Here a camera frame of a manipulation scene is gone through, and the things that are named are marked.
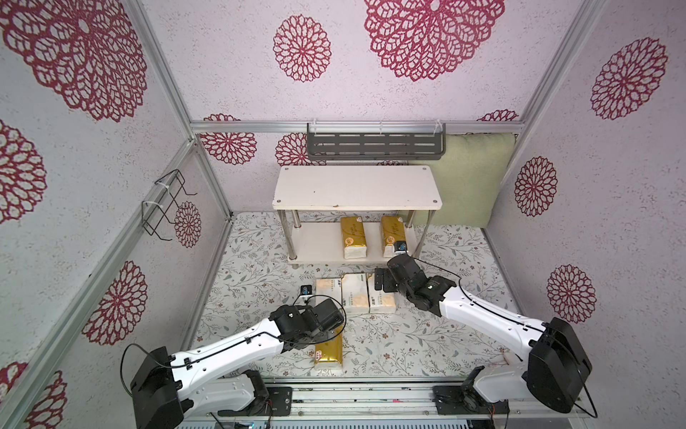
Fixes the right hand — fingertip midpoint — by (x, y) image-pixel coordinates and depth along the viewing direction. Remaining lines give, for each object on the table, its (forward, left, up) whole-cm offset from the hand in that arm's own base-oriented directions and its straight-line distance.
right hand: (385, 270), depth 84 cm
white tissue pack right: (-6, +1, -9) cm, 11 cm away
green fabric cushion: (+36, -32, +11) cm, 49 cm away
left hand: (-17, +22, -5) cm, 28 cm away
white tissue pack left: (-1, +19, -9) cm, 21 cm away
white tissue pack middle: (-4, +9, -9) cm, 14 cm away
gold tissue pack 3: (+18, -4, -2) cm, 19 cm away
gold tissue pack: (-23, +16, -8) cm, 29 cm away
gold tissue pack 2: (+14, +10, -1) cm, 17 cm away
